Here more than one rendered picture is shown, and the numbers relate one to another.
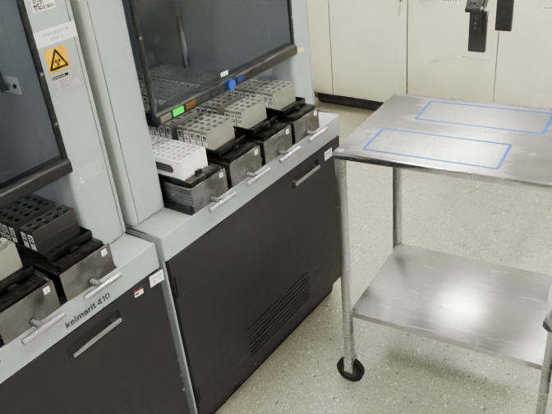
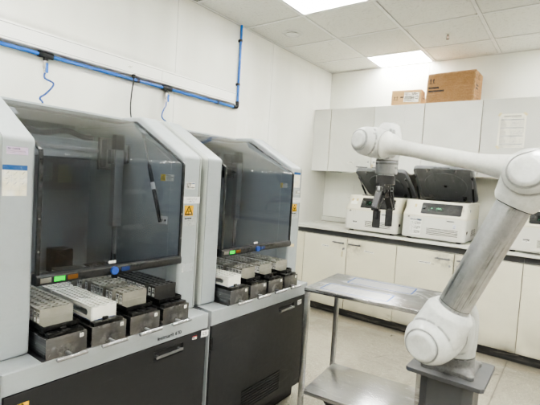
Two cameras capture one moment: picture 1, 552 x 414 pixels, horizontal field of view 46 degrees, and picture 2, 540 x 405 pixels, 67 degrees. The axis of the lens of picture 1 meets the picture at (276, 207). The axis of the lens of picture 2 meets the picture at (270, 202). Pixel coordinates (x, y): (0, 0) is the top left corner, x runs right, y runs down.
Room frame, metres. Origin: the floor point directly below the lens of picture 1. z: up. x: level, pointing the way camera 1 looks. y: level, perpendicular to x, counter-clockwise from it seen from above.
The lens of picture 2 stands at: (-0.55, 0.11, 1.35)
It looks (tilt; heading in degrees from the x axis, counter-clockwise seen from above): 3 degrees down; 358
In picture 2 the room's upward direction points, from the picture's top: 4 degrees clockwise
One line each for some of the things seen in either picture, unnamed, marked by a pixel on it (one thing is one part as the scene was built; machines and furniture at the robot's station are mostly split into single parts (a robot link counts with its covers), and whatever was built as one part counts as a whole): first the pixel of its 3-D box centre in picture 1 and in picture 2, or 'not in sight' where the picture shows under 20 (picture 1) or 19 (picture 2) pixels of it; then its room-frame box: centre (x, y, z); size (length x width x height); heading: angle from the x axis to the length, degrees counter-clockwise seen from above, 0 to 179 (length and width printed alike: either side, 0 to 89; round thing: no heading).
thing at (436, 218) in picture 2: not in sight; (443, 202); (3.33, -1.67, 1.24); 0.62 x 0.56 x 0.69; 142
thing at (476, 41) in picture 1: (477, 31); (376, 218); (1.08, -0.37, 1.22); 0.03 x 0.01 x 0.07; 52
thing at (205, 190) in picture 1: (124, 163); (194, 281); (1.66, 0.41, 0.78); 0.73 x 0.14 x 0.09; 52
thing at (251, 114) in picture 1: (251, 114); (263, 268); (1.76, 0.04, 0.85); 0.12 x 0.02 x 0.06; 141
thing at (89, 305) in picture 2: not in sight; (83, 304); (1.03, 0.75, 0.83); 0.30 x 0.10 x 0.06; 52
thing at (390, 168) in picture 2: not in sight; (386, 168); (1.13, -0.42, 1.43); 0.09 x 0.09 x 0.06
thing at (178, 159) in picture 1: (154, 155); (213, 276); (1.58, 0.31, 0.83); 0.30 x 0.10 x 0.06; 51
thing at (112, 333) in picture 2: not in sight; (64, 308); (1.11, 0.85, 0.78); 0.73 x 0.14 x 0.09; 52
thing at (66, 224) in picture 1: (54, 231); (163, 291); (1.20, 0.48, 0.85); 0.12 x 0.02 x 0.06; 142
